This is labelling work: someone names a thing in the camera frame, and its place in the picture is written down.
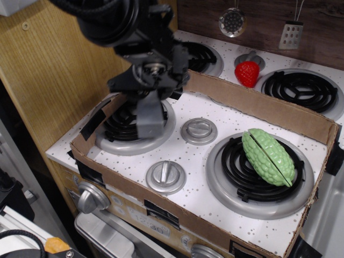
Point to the silver oven front knob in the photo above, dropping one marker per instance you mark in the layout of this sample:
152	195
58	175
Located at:
91	198

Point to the hanging silver slotted spatula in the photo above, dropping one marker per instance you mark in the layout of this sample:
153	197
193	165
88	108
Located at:
292	30

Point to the silver stove knob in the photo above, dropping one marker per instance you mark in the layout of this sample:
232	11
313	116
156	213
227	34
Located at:
251	56
199	131
166	177

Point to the grey pepper shaker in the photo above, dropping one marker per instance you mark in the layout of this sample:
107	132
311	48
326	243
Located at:
150	121

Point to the silver centre stove knob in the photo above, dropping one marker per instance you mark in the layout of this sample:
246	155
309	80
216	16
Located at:
199	131

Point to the back right black burner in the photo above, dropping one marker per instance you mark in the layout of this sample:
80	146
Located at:
305	88

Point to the hanging silver strainer ladle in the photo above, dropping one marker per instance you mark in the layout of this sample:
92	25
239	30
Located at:
232	21

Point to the green bitter melon toy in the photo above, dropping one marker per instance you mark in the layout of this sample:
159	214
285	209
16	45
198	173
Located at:
268	157

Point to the front right black burner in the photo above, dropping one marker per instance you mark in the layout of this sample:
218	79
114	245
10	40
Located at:
234	182

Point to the silver oven knob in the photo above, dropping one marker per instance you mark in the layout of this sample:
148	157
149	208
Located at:
91	198
201	251

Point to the back left black burner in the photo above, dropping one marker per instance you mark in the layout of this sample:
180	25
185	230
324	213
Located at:
204	59

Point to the red toy strawberry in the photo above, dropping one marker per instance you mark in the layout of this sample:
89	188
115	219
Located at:
247	73

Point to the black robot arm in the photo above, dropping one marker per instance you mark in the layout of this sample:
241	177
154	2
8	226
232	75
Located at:
95	18

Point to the silver front stove knob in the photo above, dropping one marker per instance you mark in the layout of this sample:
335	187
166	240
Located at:
166	177

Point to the oven clock display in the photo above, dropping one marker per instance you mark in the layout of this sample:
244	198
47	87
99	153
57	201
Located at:
149	222

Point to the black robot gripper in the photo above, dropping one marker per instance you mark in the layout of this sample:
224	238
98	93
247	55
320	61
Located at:
143	38

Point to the silver back stove knob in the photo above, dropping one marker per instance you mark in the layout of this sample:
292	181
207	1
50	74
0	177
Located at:
251	56

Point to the black burner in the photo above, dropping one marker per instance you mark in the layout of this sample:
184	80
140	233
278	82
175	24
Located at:
118	135
204	59
305	88
234	182

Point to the silver oven door handle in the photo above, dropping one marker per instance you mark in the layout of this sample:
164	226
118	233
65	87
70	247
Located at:
114	237

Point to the front left black burner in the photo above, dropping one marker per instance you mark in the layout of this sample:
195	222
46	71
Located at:
118	135

